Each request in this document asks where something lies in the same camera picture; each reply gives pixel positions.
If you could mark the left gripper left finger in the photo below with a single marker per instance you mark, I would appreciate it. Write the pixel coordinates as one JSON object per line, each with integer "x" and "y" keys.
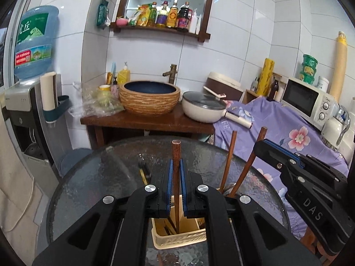
{"x": 114, "y": 231}

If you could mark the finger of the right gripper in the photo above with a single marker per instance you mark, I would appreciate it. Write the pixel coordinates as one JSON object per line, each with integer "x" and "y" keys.
{"x": 276, "y": 160}
{"x": 289, "y": 155}

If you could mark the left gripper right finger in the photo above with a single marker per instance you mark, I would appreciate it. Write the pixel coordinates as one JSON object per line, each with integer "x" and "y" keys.
{"x": 238, "y": 230}

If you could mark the brown wooden chopstick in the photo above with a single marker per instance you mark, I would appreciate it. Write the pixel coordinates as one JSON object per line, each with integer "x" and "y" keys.
{"x": 228, "y": 161}
{"x": 176, "y": 152}
{"x": 248, "y": 164}

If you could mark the black chopstick gold band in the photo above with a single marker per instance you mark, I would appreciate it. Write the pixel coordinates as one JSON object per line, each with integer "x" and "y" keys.
{"x": 144, "y": 172}

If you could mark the purple floral cloth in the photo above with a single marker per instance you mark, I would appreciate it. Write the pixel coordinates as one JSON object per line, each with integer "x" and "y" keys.
{"x": 287, "y": 129}

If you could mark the cream perforated utensil holder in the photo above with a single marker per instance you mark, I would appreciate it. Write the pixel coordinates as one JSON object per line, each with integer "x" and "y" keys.
{"x": 180, "y": 232}

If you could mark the white kettle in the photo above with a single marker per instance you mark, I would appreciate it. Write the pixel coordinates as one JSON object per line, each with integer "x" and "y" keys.
{"x": 335, "y": 129}

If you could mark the white microwave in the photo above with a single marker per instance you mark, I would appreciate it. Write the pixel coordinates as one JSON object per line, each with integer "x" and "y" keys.
{"x": 313, "y": 104}

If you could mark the brown glass bottle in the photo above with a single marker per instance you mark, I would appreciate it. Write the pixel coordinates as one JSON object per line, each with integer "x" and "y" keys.
{"x": 274, "y": 88}

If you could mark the yellow roll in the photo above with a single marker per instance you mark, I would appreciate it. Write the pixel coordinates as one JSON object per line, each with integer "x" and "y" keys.
{"x": 265, "y": 78}

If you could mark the brown rice cooker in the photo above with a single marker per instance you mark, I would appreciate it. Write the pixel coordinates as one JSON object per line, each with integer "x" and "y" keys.
{"x": 218, "y": 84}

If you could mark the tan rolled mat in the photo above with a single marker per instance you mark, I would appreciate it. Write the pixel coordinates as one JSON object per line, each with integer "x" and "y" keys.
{"x": 340, "y": 66}

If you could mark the green stacked cups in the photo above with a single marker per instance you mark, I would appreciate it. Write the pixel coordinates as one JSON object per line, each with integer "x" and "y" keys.
{"x": 308, "y": 70}

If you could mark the cream pan with lid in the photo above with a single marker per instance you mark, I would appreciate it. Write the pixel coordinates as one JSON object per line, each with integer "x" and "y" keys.
{"x": 207, "y": 109}

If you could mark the beige cloth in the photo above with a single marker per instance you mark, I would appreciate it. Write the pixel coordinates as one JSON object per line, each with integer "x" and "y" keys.
{"x": 19, "y": 199}

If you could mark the wooden counter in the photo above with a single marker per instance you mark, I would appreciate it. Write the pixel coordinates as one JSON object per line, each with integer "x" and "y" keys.
{"x": 123, "y": 125}

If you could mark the water dispenser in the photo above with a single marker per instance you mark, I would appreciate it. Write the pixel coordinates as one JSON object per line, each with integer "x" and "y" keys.
{"x": 42, "y": 145}

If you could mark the plastic bag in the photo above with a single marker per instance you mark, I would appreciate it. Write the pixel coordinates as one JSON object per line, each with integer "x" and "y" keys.
{"x": 97, "y": 101}

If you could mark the woven basin sink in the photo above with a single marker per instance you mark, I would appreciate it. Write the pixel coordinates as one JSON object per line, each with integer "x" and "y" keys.
{"x": 148, "y": 98}

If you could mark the brass faucet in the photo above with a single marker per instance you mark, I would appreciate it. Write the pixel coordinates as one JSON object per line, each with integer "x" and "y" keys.
{"x": 171, "y": 74}

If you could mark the yellow soap bottle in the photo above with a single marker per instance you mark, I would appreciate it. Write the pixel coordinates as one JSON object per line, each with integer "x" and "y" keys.
{"x": 123, "y": 75}

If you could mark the dark soy sauce bottle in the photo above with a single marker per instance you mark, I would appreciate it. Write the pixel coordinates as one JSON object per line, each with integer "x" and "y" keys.
{"x": 184, "y": 18}

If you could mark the wooden framed mirror shelf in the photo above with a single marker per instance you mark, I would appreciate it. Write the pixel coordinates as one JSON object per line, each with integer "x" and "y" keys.
{"x": 161, "y": 15}

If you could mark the blue water jug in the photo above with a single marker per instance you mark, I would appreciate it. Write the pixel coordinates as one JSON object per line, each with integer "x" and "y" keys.
{"x": 34, "y": 42}

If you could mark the green hanging packet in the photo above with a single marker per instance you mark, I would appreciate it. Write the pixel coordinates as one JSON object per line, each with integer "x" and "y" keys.
{"x": 103, "y": 20}

